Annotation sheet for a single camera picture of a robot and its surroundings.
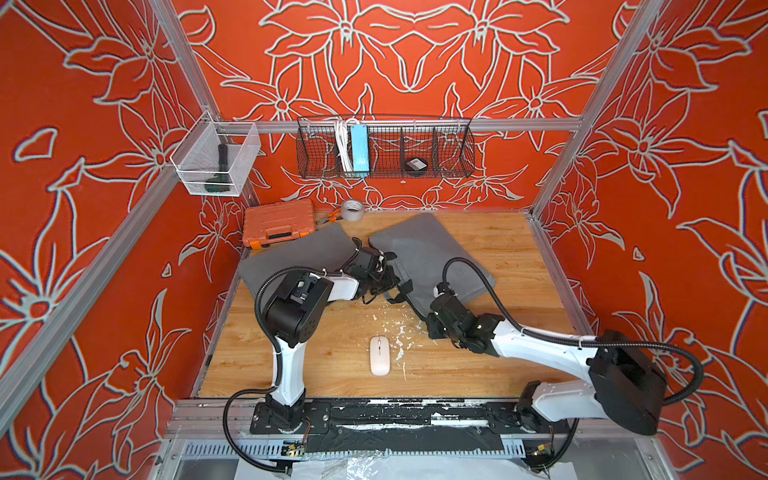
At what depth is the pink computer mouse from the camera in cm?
81

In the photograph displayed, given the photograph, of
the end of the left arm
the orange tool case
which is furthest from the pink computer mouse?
the orange tool case

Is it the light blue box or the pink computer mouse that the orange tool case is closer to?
the light blue box

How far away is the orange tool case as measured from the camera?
109 centimetres

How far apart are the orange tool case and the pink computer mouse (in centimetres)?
49

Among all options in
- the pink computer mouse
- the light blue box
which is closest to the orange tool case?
the light blue box

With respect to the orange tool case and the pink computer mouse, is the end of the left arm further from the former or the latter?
the orange tool case

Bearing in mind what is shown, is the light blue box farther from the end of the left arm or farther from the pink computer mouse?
the pink computer mouse

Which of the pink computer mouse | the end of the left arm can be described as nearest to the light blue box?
the end of the left arm
